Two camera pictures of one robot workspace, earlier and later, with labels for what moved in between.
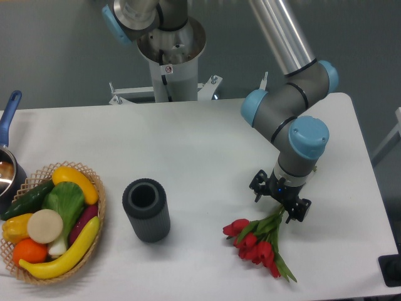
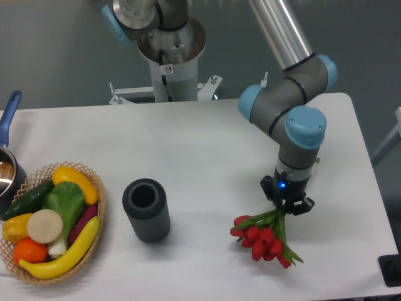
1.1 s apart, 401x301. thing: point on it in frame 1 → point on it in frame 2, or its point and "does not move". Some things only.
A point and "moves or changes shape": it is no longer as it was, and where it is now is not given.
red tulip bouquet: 257,241 moves or changes shape
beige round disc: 44,226 does not move
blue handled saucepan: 13,174 does not move
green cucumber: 29,203 does not move
